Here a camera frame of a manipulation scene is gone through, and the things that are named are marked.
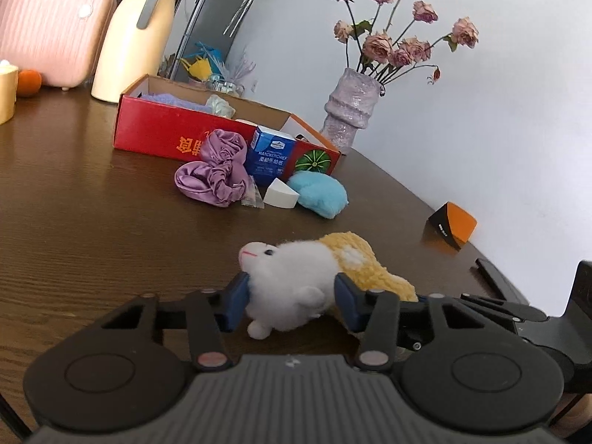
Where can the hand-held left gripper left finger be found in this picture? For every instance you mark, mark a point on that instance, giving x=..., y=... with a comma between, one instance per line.
x=237, y=300

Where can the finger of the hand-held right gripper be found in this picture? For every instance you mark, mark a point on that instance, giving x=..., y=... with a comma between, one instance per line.
x=502, y=282
x=504, y=311

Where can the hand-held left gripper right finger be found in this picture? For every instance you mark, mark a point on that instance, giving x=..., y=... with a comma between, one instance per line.
x=346, y=303

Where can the white and yellow plush toy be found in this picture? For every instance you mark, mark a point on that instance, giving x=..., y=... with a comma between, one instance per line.
x=296, y=273

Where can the blue tissue pack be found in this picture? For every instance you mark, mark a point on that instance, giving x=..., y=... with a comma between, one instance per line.
x=270, y=155

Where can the red cardboard box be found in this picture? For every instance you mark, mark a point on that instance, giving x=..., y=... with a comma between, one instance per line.
x=157, y=134

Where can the mint green soft sponge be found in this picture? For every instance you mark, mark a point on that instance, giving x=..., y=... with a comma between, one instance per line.
x=222, y=106

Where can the lavender towel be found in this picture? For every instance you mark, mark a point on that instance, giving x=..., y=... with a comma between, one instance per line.
x=159, y=98

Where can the orange and black box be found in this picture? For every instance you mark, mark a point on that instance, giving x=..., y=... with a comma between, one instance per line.
x=455, y=226

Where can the small clear packet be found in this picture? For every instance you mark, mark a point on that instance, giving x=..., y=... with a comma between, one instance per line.
x=252, y=194

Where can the blue fluffy puff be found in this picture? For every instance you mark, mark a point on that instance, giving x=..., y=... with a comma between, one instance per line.
x=319, y=192

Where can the white wedge makeup sponge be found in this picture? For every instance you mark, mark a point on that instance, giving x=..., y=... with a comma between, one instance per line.
x=280, y=194

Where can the purple satin scrunchie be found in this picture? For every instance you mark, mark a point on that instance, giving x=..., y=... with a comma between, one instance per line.
x=217, y=171

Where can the pale purple ceramic vase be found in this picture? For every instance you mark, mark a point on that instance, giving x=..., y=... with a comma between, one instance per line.
x=347, y=106

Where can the glass jars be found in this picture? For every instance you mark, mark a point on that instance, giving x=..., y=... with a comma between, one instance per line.
x=226, y=87

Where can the pale dried grass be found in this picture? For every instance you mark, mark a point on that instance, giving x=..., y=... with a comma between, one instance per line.
x=245, y=67

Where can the yellow plastic item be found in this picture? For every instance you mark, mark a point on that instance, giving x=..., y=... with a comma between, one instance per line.
x=201, y=69

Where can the blue plastic item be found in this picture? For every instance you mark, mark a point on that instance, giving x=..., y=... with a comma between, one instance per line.
x=208, y=51

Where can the dried pink roses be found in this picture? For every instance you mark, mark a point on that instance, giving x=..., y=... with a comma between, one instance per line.
x=377, y=46

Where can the yellow thermos jug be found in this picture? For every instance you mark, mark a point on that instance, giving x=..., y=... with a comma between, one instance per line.
x=134, y=41

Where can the grey refrigerator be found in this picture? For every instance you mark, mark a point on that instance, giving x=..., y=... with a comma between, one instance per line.
x=203, y=14

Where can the hanging clear umbrella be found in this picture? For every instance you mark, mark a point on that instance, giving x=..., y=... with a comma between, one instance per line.
x=240, y=9

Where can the orange fruit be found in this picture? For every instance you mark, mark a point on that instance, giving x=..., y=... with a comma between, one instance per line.
x=28, y=83

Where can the yellow mug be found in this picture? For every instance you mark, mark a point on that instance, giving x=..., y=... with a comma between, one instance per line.
x=5, y=92

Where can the pink hard-shell suitcase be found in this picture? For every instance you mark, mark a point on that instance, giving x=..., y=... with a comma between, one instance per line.
x=51, y=32

